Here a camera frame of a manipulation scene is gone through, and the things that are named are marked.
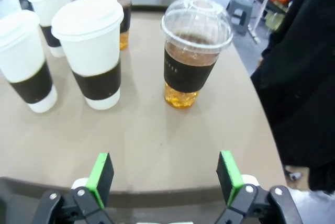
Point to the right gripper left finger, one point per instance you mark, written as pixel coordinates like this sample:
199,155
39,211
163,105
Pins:
103,179

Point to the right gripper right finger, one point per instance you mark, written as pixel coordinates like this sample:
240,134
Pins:
229,179

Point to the iced coffee cup dome lid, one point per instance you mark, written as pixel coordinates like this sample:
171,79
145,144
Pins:
126,12
188,72

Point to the white paper cup black sleeve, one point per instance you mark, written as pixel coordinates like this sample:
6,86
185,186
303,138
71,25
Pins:
21,51
89,51
49,6

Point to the black white shoe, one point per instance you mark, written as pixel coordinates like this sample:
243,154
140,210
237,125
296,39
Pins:
295,174

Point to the person in black cardigan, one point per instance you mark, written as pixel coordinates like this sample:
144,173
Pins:
301,77

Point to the grey plastic stool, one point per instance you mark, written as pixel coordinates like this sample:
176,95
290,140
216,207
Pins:
240,6

